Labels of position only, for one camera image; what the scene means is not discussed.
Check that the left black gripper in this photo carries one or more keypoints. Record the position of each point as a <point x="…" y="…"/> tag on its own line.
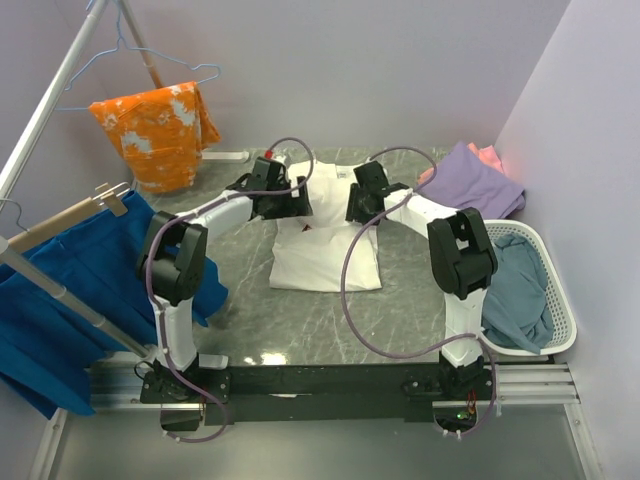
<point x="294" y="207"/>

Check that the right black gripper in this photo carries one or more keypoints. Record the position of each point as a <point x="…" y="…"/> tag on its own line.
<point x="353" y="211"/>

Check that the white Coca-Cola t-shirt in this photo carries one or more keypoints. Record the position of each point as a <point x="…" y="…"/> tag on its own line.
<point x="309" y="251"/>

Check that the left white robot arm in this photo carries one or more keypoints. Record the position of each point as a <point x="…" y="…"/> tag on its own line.
<point x="172" y="263"/>

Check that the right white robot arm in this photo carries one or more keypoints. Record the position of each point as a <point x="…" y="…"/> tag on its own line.
<point x="462" y="257"/>

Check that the folded purple t-shirt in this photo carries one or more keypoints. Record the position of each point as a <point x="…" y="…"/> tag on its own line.
<point x="494" y="201"/>

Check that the orange white tie-dye garment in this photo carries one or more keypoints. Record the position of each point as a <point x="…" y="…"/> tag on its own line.
<point x="160" y="134"/>

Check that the folded pink t-shirt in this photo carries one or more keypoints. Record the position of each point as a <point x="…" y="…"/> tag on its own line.
<point x="485" y="152"/>

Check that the wooden clip hanger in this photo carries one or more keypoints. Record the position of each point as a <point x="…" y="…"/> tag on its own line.
<point x="107" y="198"/>

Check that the blue-grey garment in basket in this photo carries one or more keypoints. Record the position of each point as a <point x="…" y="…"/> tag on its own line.
<point x="515" y="313"/>

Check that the white laundry basket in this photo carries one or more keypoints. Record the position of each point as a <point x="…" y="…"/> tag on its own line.
<point x="565" y="329"/>

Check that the metal clothes rack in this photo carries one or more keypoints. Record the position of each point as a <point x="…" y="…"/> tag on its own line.
<point x="13" y="169"/>

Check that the blue hanging garment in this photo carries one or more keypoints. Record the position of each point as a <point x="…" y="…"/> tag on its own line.
<point x="46" y="348"/>

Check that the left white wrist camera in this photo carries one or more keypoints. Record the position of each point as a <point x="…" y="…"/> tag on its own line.
<point x="280" y="156"/>

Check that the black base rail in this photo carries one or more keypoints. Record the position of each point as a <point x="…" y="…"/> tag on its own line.
<point x="312" y="393"/>

